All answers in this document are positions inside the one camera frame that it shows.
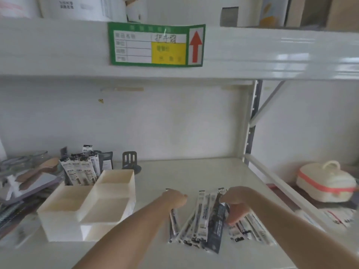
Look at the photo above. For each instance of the person's right hand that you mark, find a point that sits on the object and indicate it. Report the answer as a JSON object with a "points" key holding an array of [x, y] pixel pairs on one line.
{"points": [[238, 200]]}

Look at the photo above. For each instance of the white metal shelf upright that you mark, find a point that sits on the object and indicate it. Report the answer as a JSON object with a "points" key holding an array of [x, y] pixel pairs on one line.
{"points": [[251, 123]]}

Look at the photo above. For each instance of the bunch of upright refill packets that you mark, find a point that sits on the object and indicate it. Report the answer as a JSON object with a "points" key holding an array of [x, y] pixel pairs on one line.
{"points": [[81, 166]]}

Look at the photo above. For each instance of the wooden spoon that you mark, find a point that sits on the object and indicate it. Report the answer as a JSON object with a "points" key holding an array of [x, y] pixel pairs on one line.
{"points": [[38, 170]]}

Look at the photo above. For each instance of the large white cardboard box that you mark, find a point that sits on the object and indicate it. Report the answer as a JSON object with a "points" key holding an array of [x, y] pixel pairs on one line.
{"points": [[81, 7]]}

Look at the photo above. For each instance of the white slim refill packet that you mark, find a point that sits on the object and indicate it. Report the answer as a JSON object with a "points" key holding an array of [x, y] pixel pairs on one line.
{"points": [[174, 224]]}

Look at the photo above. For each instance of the small white cardboard box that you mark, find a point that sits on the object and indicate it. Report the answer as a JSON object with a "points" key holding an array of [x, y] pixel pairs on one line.
{"points": [[137, 9]]}

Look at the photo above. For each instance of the white divided organizer box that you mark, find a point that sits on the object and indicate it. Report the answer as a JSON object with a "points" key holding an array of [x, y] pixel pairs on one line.
{"points": [[89, 204]]}

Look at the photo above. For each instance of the stack of printed booklets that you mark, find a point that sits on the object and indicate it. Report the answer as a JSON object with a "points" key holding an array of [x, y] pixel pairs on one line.
{"points": [[12, 215]]}

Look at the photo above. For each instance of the white pot with pink band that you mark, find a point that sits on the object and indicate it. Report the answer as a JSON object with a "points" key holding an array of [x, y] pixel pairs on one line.
{"points": [[325, 183]]}

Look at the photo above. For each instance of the clear glass bowl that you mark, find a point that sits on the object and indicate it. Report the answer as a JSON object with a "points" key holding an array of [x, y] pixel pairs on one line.
{"points": [[21, 162]]}

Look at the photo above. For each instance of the white metal shelf beam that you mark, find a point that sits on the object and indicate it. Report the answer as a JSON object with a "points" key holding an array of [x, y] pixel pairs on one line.
{"points": [[266, 53]]}

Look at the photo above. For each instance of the person's right thumb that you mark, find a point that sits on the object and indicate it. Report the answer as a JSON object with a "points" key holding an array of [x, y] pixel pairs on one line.
{"points": [[234, 215]]}

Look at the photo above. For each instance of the grey square box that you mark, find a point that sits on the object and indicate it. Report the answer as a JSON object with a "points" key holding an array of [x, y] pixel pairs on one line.
{"points": [[229, 16]]}

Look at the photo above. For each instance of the white and yellow carton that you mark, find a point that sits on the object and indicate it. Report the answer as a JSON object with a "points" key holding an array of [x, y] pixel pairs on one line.
{"points": [[273, 11]]}

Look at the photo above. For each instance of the black hanging packet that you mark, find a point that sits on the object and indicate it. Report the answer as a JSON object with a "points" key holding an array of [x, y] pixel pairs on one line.
{"points": [[107, 160]]}

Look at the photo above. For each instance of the person's left forearm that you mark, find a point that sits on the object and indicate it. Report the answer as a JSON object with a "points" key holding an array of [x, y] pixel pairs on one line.
{"points": [[126, 235]]}

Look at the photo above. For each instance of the green shelf label card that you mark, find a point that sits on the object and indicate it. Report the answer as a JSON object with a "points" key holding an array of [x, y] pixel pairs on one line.
{"points": [[157, 44]]}

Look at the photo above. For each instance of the pile of white refill packets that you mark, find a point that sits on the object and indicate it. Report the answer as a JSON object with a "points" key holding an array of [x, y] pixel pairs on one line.
{"points": [[213, 221]]}

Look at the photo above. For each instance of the grey diagonal shelf brace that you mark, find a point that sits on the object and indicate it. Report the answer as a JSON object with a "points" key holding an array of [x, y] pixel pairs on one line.
{"points": [[266, 105]]}

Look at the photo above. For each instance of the brown cardboard box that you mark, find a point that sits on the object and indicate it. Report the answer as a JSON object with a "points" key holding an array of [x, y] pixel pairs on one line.
{"points": [[307, 11], [343, 13]]}

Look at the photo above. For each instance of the person's left hand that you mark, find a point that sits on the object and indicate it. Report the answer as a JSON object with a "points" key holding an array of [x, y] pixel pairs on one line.
{"points": [[174, 199]]}

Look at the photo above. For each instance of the person's left fingers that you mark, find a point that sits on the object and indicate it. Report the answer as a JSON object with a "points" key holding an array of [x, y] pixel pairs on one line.
{"points": [[183, 200]]}

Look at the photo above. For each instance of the white paper with red print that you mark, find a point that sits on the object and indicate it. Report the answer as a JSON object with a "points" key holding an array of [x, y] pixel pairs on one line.
{"points": [[336, 217]]}

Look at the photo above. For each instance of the dark blue refill packet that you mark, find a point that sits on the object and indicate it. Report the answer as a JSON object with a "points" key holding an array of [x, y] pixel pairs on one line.
{"points": [[217, 225]]}

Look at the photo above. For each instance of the grey flat tray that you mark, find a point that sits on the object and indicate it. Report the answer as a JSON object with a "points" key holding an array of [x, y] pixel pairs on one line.
{"points": [[33, 187]]}

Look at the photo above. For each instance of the white metal side rail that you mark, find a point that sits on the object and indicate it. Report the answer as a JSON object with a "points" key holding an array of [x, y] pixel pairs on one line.
{"points": [[283, 187]]}

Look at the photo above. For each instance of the pale pink bag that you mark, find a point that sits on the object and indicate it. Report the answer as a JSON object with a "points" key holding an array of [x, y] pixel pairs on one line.
{"points": [[18, 6]]}

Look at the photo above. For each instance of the person's right forearm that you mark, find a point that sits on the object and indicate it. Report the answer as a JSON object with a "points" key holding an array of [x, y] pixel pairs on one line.
{"points": [[297, 232]]}

